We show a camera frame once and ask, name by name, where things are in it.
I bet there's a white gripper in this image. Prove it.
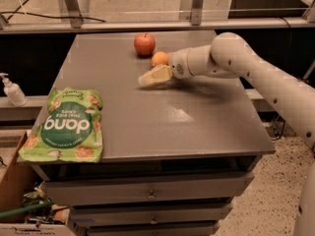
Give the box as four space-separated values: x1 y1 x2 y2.
138 48 193 86

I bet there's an orange fruit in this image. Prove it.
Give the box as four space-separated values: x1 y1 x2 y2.
151 51 169 67

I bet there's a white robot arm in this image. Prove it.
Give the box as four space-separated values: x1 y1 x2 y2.
138 32 315 149

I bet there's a red apple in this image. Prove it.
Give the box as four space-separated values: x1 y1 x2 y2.
134 33 156 56

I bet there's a grey drawer cabinet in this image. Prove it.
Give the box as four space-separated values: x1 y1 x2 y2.
31 33 274 236

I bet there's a green dang chips bag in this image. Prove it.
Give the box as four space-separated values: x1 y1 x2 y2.
19 87 102 162

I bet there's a white pump bottle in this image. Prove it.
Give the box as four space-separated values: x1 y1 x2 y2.
0 73 28 106

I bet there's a cardboard box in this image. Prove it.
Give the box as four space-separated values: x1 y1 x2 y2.
0 131 75 236

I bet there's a metal frame rail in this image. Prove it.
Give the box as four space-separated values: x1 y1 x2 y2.
0 18 315 34

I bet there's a black cable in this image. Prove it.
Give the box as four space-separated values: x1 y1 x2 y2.
0 0 106 24

